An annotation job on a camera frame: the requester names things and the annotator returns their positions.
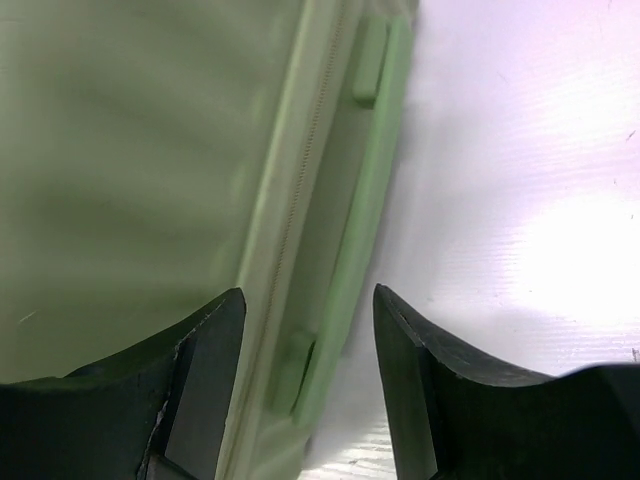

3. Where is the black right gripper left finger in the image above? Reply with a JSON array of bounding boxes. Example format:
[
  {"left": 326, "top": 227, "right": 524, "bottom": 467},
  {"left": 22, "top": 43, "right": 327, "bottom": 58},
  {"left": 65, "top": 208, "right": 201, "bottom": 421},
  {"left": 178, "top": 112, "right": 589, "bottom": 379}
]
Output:
[{"left": 1, "top": 288, "right": 246, "bottom": 479}]

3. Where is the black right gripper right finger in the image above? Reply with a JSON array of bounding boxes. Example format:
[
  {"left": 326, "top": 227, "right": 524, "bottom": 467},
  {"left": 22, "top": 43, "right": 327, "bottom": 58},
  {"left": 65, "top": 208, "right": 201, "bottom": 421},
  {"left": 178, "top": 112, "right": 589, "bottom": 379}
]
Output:
[{"left": 373, "top": 284, "right": 639, "bottom": 479}]

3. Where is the green hardshell suitcase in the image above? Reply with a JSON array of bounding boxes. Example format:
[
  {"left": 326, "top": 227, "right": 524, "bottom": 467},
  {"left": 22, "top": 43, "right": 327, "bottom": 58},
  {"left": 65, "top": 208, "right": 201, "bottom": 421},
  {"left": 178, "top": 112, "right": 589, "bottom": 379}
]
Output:
[{"left": 1, "top": 1, "right": 418, "bottom": 479}]

